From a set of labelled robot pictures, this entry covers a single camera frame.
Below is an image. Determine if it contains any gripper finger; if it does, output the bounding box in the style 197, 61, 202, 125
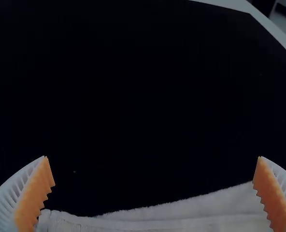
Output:
0, 155, 56, 232
252, 156, 286, 232

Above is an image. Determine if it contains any pale towel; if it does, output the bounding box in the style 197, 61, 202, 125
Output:
35, 166, 286, 232

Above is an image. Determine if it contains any black mat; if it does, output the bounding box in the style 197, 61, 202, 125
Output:
0, 0, 286, 218

